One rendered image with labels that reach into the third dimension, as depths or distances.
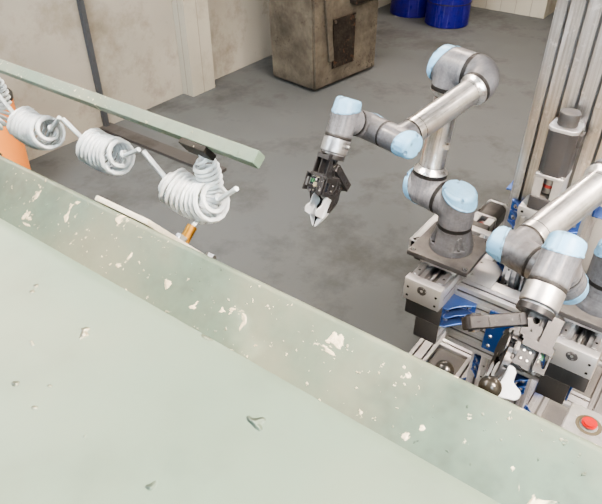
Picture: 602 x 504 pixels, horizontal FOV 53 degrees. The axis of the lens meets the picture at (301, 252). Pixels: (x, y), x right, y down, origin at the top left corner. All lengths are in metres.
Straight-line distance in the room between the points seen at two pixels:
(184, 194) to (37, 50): 4.27
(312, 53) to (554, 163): 4.19
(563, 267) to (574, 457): 0.70
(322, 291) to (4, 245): 3.36
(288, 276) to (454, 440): 3.10
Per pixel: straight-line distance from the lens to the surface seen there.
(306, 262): 3.72
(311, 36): 5.85
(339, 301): 3.45
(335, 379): 0.59
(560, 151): 1.93
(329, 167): 1.66
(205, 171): 0.89
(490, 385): 1.06
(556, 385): 2.13
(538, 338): 1.21
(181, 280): 0.69
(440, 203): 2.05
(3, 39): 4.98
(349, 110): 1.65
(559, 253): 1.22
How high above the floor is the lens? 2.29
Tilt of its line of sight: 37 degrees down
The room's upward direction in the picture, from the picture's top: straight up
